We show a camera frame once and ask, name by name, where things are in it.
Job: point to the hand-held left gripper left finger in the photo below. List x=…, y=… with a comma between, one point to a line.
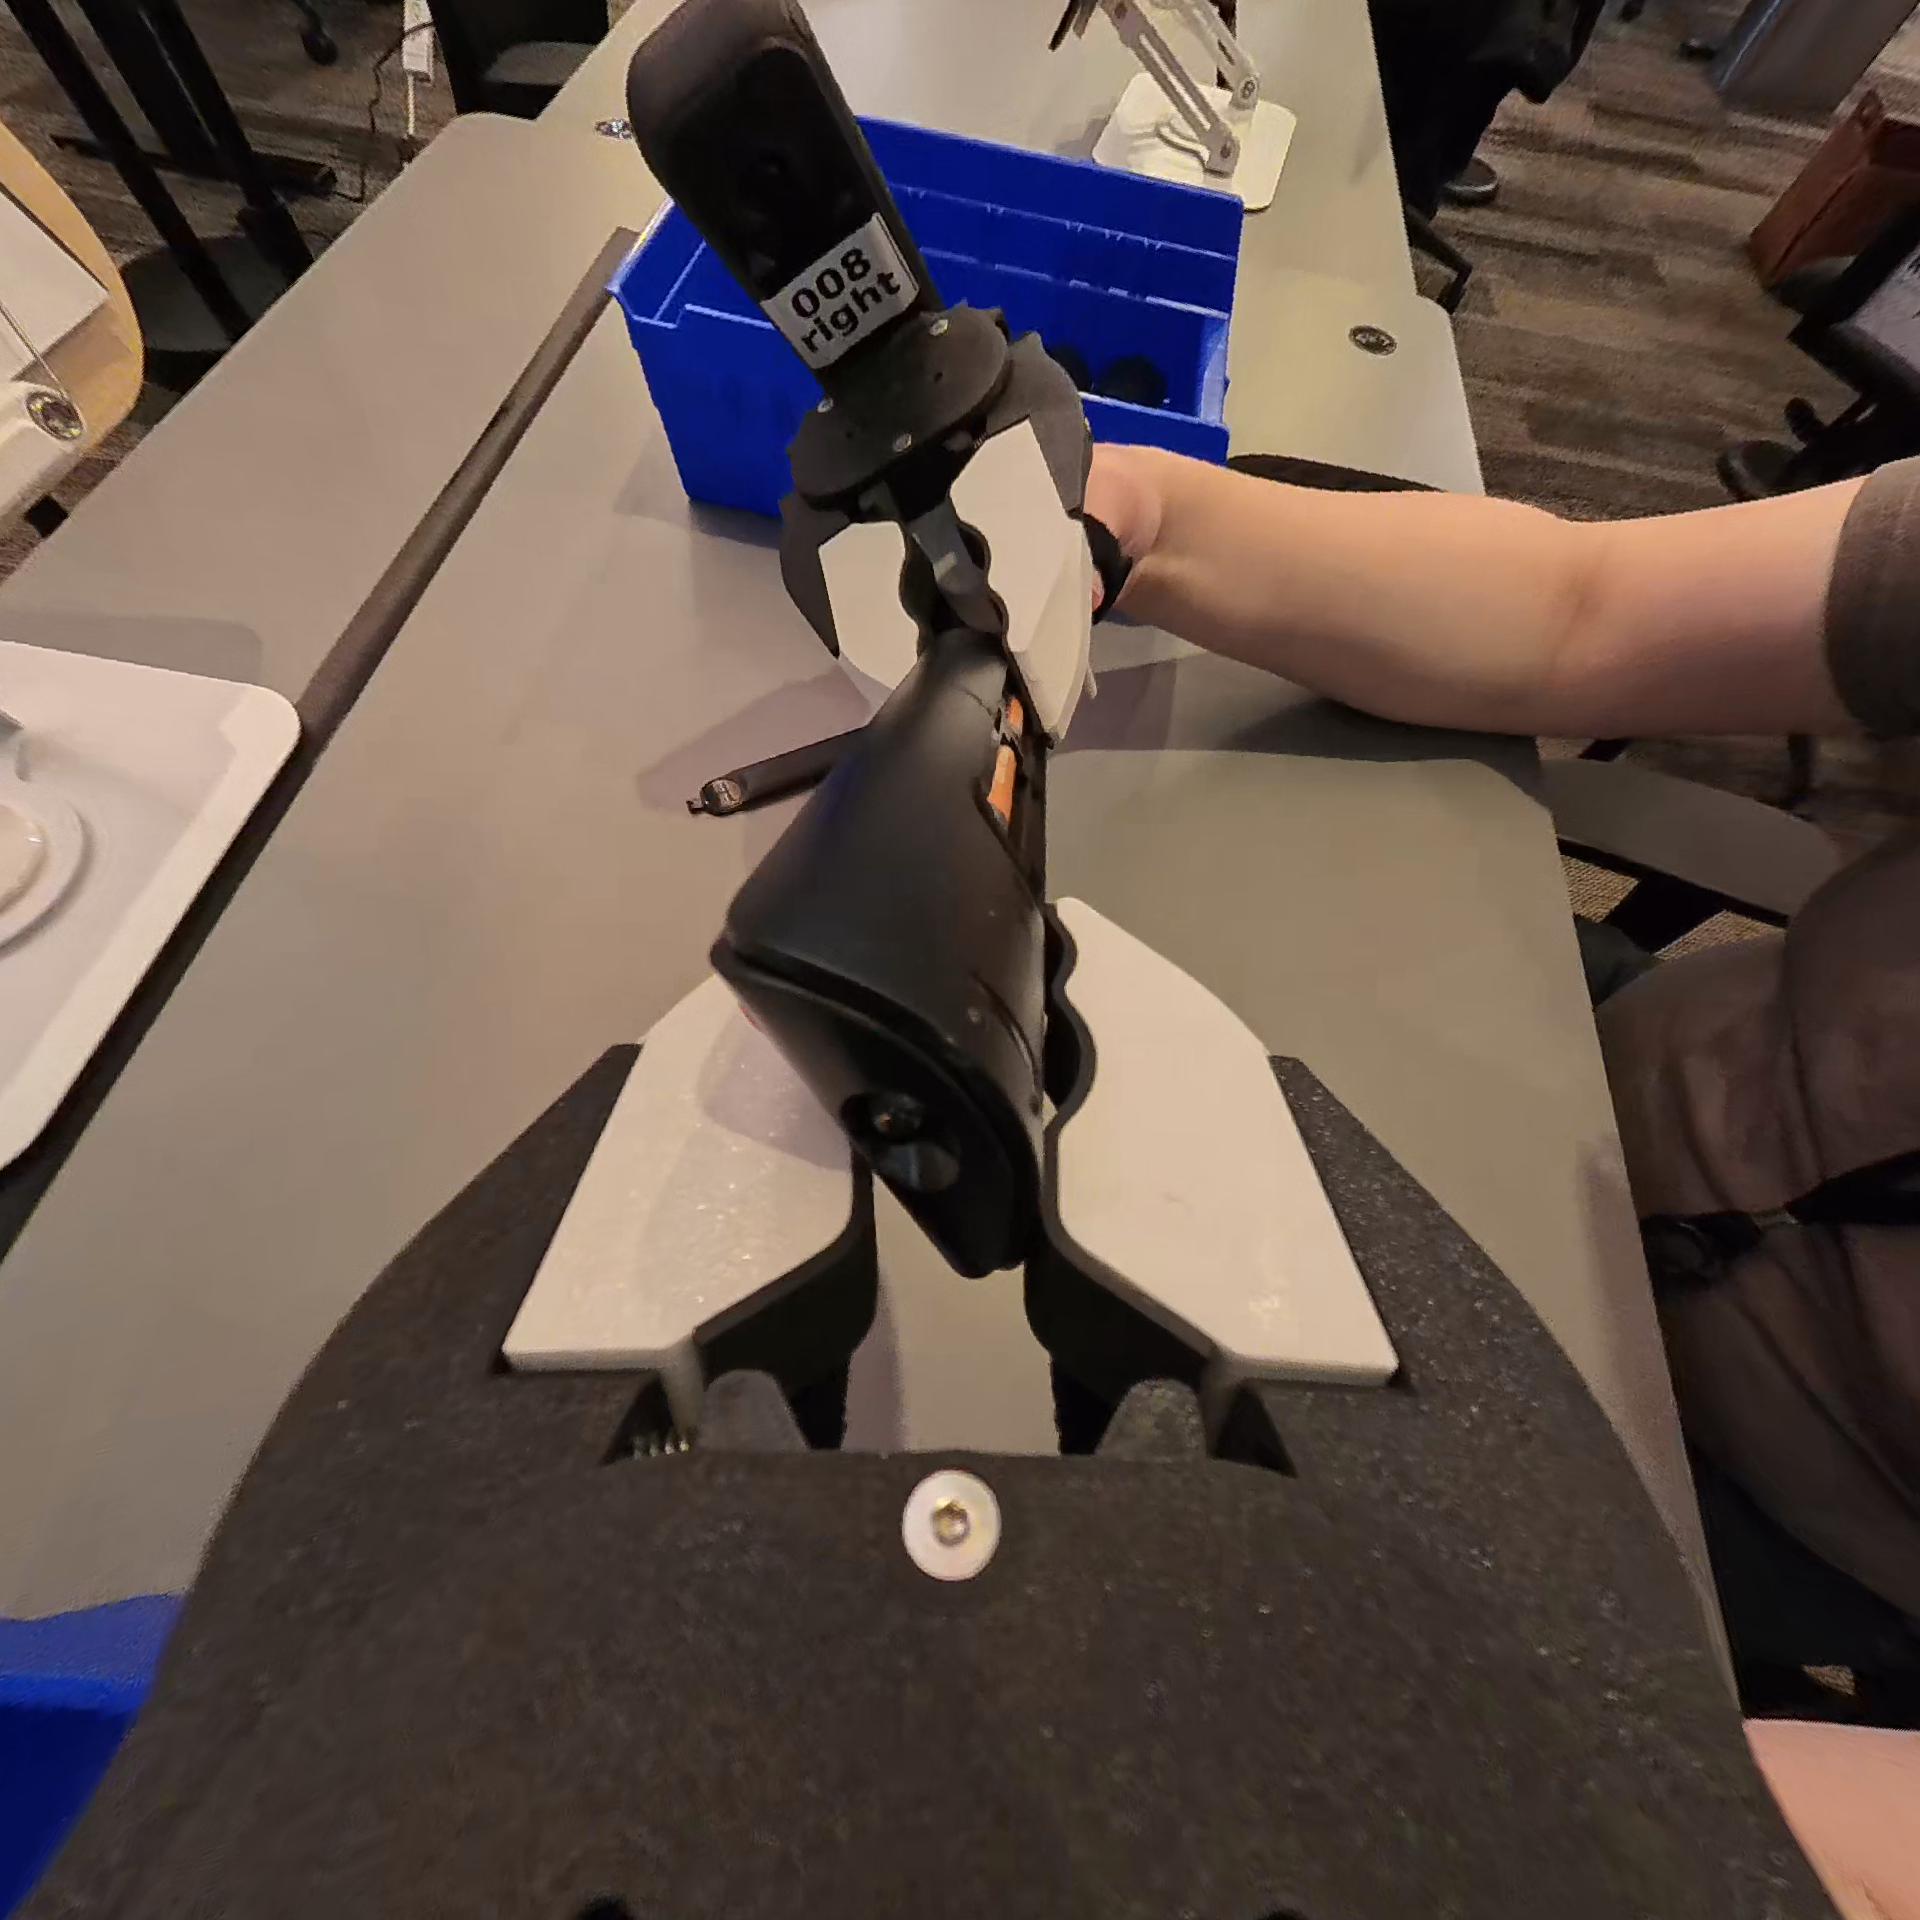
x=674, y=1202

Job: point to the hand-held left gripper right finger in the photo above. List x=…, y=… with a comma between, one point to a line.
x=1216, y=1202

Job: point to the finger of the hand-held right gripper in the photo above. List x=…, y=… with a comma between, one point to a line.
x=1036, y=573
x=872, y=602

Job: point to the blue plastic bin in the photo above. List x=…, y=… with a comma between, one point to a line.
x=76, y=1772
x=720, y=362

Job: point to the black remote battery cover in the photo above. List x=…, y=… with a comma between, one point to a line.
x=765, y=780

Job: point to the person's left forearm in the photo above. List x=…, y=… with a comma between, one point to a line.
x=1844, y=1831

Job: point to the person's right hand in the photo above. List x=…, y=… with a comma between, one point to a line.
x=1124, y=541

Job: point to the white stand with black rod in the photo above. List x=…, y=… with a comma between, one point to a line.
x=1187, y=107

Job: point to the brown cardboard box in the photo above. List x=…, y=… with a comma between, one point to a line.
x=1844, y=181

